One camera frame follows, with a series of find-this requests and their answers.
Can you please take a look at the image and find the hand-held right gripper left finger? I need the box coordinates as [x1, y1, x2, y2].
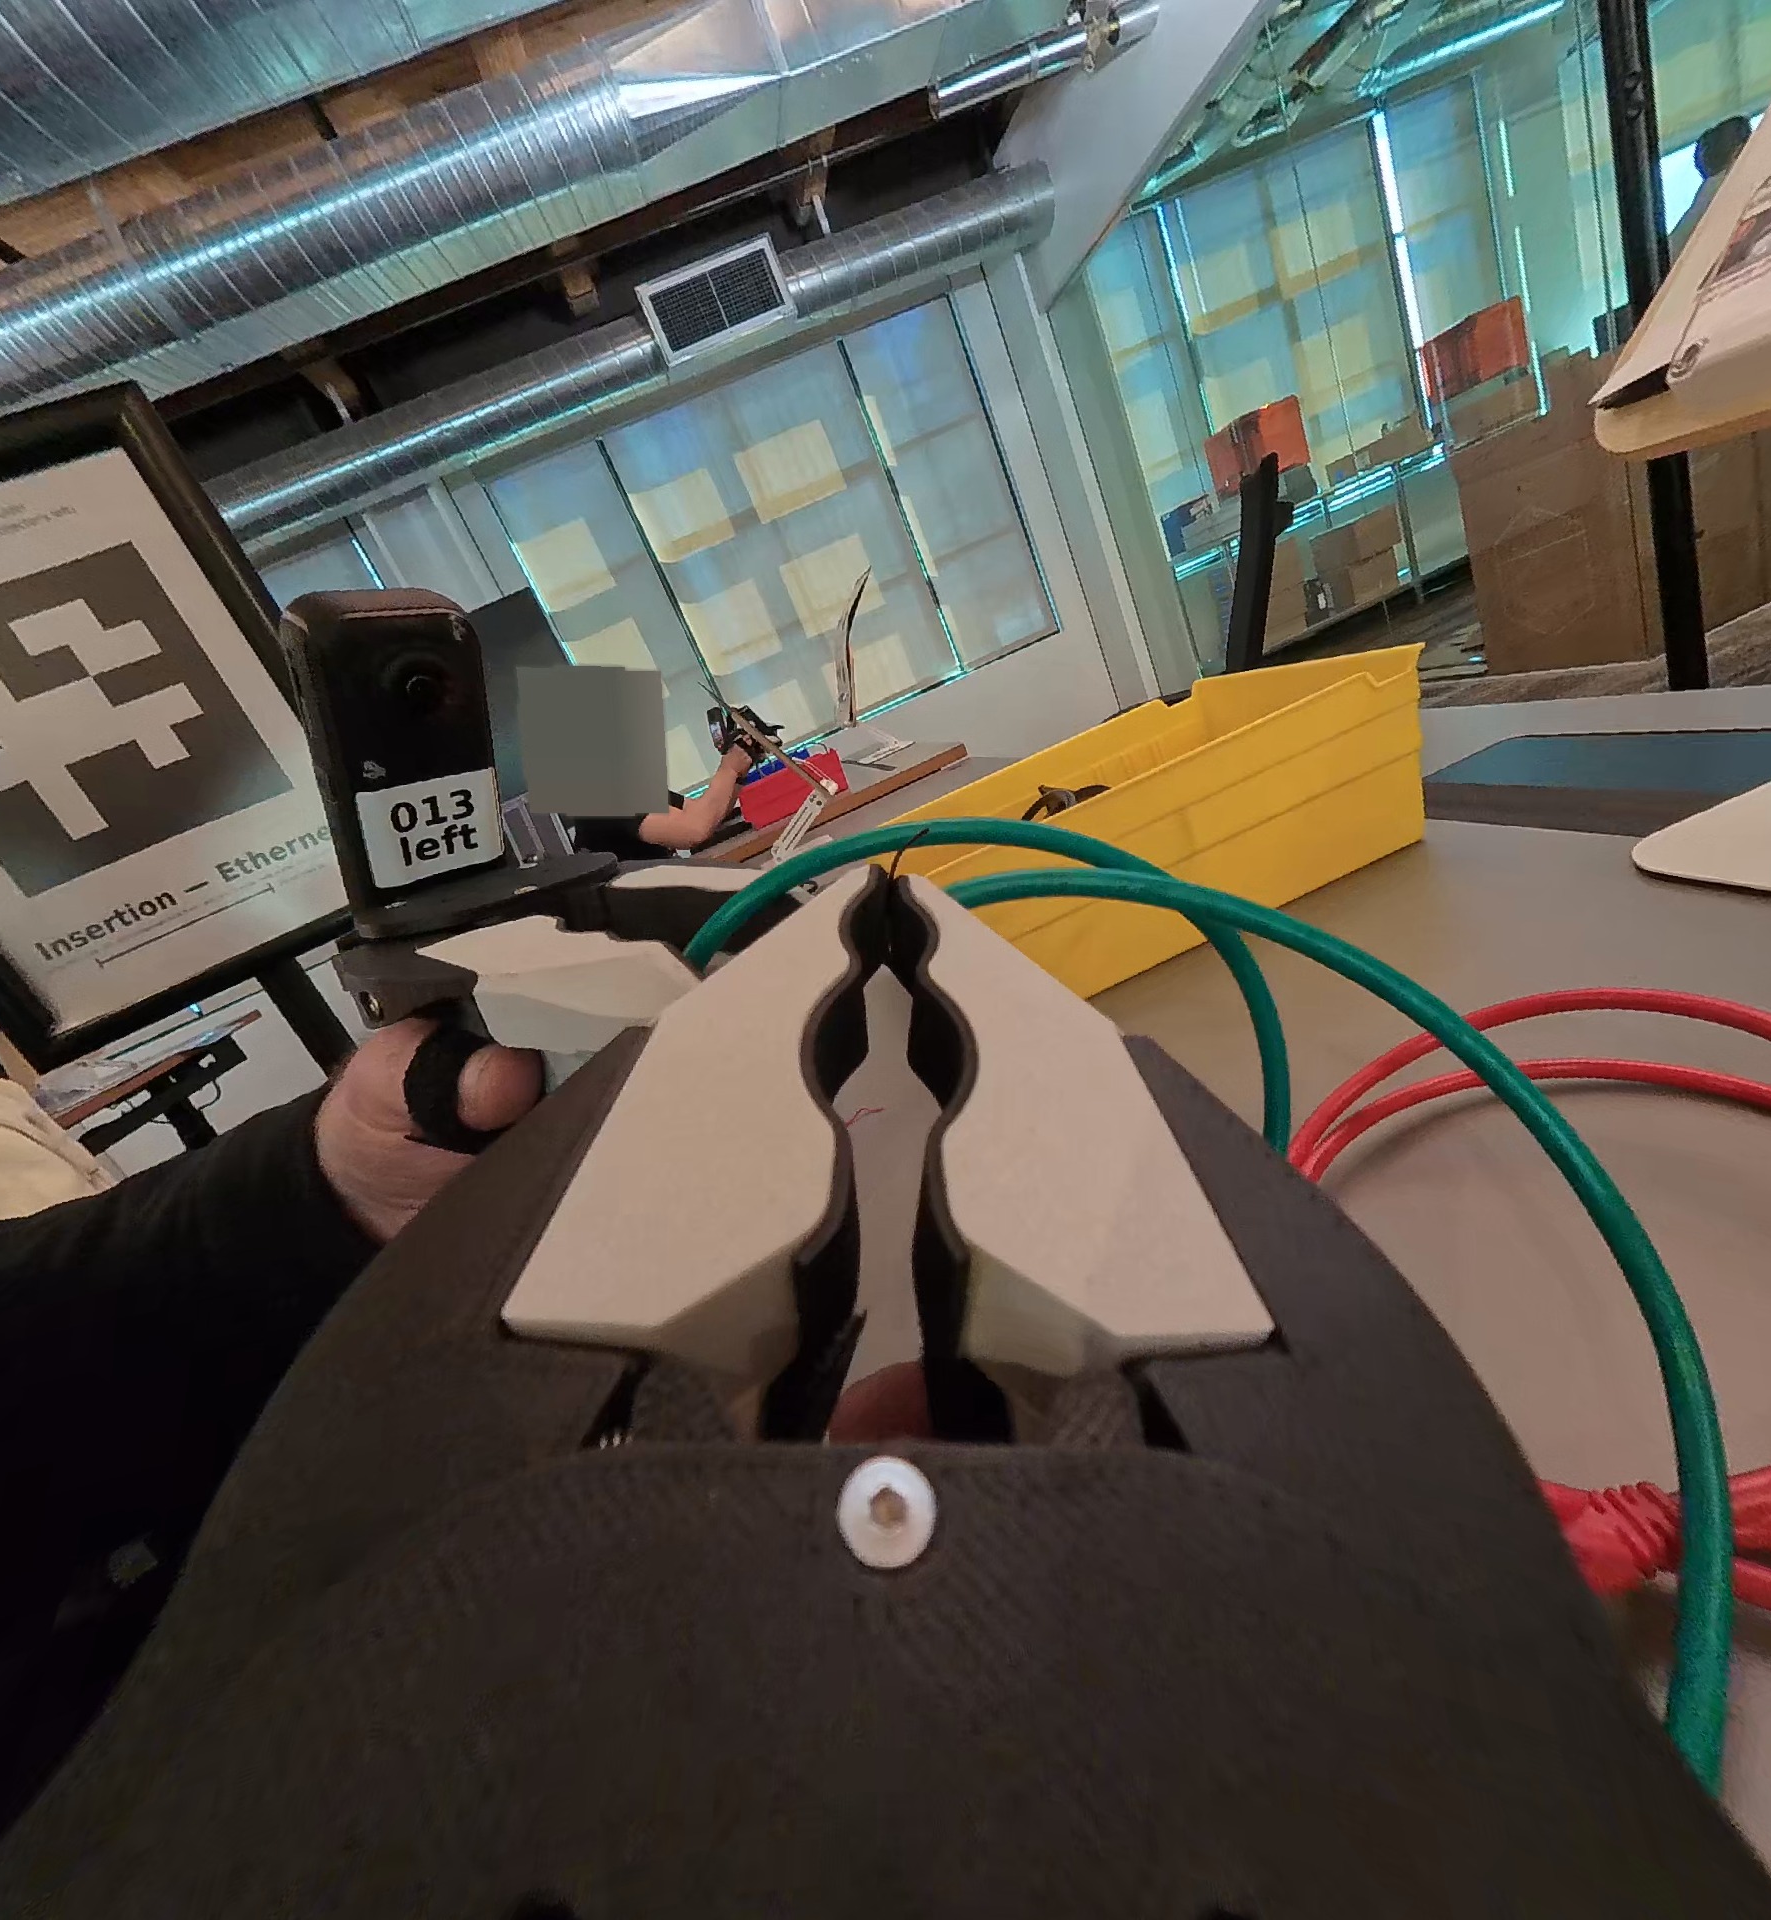
[500, 864, 890, 1446]

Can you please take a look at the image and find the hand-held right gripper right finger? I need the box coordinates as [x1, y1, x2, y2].
[892, 872, 1277, 1446]

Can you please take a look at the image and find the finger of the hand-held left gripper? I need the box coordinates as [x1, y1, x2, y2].
[604, 865, 834, 940]
[418, 905, 708, 1059]

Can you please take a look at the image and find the green ethernet cable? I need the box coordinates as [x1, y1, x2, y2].
[682, 815, 1737, 1797]

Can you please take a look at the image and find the person's left forearm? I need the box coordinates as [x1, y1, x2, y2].
[0, 1094, 430, 1848]

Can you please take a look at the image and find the person's left hand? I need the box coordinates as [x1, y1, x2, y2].
[316, 1032, 560, 1244]

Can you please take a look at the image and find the red plastic bin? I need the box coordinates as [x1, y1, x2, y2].
[736, 742, 854, 829]

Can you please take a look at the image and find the wooden edged table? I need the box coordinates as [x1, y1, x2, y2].
[698, 737, 978, 869]

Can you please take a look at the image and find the curved clear stand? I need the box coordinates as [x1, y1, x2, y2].
[830, 566, 890, 739]

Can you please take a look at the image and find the framed marker poster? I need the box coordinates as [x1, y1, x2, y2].
[0, 377, 358, 1055]

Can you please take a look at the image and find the yellow plastic bin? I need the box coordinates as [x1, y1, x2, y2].
[858, 642, 1429, 1001]

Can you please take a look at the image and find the white vent grille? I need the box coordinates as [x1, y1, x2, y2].
[634, 231, 802, 370]

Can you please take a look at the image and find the cream cloth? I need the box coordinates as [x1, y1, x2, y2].
[0, 1063, 126, 1230]

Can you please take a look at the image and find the black office chair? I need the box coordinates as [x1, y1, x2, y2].
[1220, 454, 1295, 680]

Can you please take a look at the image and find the orange shelf box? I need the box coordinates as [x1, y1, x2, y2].
[1204, 390, 1309, 486]
[1421, 293, 1535, 401]

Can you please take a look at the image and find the stack of cardboard boxes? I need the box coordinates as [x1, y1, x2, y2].
[1443, 348, 1655, 680]

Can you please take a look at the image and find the black stand pole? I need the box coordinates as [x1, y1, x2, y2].
[1593, 0, 1715, 695]

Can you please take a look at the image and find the wooden document board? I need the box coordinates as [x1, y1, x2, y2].
[1589, 0, 1771, 463]

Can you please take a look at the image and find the silver ventilation duct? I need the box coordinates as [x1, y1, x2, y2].
[202, 156, 1062, 528]
[0, 74, 644, 438]

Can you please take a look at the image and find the red ethernet cable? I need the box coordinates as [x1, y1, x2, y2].
[1283, 983, 1771, 1648]

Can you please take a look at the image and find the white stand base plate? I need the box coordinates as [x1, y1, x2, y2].
[1629, 745, 1771, 905]

